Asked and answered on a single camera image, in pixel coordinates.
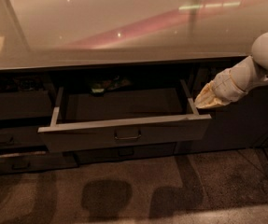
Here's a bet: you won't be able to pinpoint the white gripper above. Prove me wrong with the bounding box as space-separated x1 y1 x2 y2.
194 68 247 109

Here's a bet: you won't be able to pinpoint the dark drawer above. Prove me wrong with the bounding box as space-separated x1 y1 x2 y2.
0 126 43 149
0 151 78 175
0 91 52 120
38 80 211 152
74 143 176 164

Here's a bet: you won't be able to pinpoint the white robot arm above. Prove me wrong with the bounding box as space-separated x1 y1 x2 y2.
194 33 268 109

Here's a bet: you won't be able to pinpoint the items in left drawer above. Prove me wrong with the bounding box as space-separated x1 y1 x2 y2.
0 76 44 92

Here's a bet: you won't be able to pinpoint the dark cabinet door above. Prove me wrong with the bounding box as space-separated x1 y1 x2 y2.
175 85 268 154

